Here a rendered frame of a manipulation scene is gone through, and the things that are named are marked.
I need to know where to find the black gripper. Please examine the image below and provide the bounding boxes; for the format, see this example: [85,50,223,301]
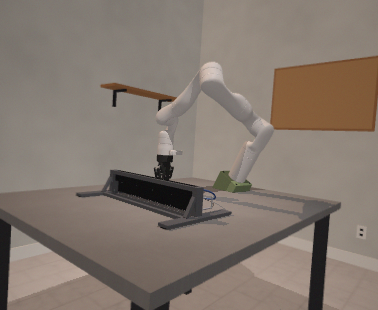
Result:
[154,155,174,180]

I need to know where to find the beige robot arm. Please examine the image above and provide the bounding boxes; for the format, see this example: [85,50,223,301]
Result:
[156,62,274,183]

